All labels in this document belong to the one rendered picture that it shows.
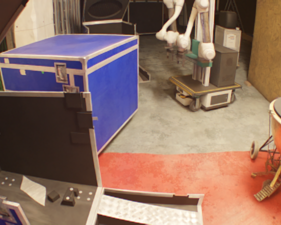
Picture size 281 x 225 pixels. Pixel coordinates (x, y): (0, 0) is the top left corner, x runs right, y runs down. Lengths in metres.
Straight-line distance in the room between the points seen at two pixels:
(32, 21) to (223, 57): 2.55
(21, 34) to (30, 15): 0.28
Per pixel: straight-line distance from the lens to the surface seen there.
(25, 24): 3.14
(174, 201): 1.90
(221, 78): 3.34
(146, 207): 1.79
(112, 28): 5.65
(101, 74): 1.99
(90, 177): 1.81
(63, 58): 1.87
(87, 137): 1.56
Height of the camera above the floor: 1.50
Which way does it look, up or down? 28 degrees down
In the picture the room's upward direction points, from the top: straight up
